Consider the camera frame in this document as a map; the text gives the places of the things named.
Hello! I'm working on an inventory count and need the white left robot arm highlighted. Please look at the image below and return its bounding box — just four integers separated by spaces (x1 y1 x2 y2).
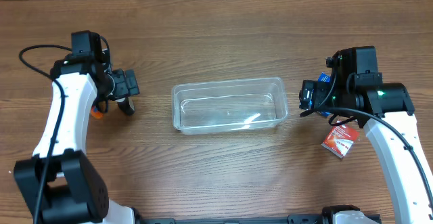
14 30 143 223

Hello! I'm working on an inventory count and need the black bottle white cap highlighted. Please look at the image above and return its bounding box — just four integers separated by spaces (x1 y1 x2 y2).
116 97 135 116

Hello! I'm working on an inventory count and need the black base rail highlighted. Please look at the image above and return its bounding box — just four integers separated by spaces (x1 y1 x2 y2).
139 214 336 224

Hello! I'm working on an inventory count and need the orange bottle white cap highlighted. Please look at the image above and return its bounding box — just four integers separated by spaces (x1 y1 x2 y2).
90 106 104 119

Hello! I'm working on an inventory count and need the blue small box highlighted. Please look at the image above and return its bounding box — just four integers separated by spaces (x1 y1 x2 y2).
318 72 330 118

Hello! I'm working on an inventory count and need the clear plastic container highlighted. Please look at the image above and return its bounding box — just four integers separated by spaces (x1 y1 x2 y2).
172 77 289 135

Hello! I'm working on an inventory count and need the red white small box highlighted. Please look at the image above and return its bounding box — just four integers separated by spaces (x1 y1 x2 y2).
321 125 359 158

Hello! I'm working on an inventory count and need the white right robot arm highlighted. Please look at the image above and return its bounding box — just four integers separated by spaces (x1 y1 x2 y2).
299 46 432 223

